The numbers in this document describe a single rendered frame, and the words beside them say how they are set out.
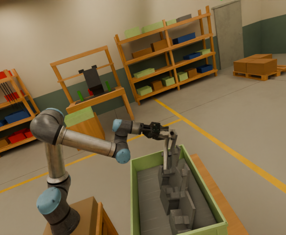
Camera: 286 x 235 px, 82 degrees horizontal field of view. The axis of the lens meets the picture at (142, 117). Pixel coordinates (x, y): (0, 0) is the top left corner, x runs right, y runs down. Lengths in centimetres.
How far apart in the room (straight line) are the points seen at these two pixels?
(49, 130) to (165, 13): 585
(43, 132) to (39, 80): 528
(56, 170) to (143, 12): 558
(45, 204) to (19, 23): 558
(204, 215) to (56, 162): 83
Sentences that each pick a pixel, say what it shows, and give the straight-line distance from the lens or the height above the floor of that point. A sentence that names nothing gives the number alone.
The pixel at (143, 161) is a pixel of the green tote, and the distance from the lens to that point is 130.
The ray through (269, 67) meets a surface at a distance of 538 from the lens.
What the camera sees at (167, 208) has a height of 89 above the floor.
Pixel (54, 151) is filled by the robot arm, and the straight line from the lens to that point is 101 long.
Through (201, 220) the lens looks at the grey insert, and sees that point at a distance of 101.
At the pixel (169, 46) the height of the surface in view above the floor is 145.
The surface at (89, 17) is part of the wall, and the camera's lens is 589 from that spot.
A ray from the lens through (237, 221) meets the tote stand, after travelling 108.
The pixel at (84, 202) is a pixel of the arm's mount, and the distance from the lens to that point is 123.
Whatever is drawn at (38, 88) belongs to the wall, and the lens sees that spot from 613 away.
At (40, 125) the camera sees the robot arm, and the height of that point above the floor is 152.
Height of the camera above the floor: 169
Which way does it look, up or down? 22 degrees down
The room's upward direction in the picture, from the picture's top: 18 degrees counter-clockwise
